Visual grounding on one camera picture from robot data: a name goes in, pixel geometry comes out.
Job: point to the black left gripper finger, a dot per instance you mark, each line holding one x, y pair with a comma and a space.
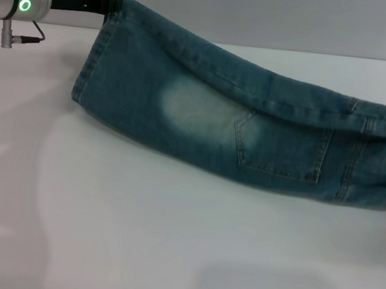
115, 3

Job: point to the blue denim shorts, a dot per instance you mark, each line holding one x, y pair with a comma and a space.
249, 133

